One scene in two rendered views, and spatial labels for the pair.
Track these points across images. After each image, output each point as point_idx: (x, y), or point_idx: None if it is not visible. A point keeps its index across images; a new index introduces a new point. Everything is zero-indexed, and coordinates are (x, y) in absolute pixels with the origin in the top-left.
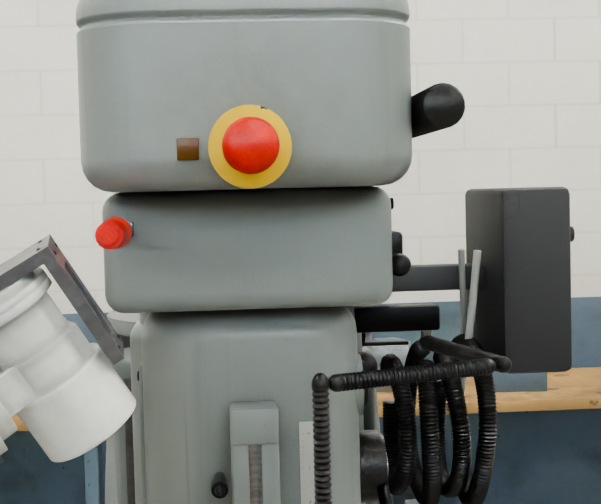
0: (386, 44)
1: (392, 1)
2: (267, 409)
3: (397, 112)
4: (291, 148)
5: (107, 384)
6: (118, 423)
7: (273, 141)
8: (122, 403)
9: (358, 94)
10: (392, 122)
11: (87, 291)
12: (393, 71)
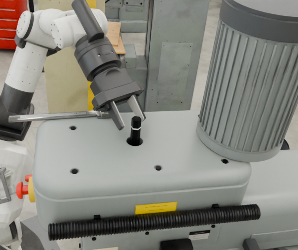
0: (38, 200)
1: (39, 190)
2: (81, 243)
3: (44, 219)
4: (29, 199)
5: None
6: None
7: (17, 194)
8: (1, 211)
9: (35, 204)
10: (42, 220)
11: (4, 186)
12: (41, 208)
